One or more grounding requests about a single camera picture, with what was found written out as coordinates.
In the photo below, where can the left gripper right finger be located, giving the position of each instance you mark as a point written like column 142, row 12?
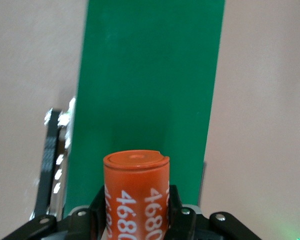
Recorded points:
column 180, row 222

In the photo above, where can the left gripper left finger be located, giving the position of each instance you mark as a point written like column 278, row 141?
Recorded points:
column 96, row 220

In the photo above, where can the orange cylinder printed 4680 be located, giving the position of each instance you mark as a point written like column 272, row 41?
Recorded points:
column 137, row 187

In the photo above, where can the green conveyor belt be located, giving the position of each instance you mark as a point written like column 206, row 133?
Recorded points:
column 150, row 75

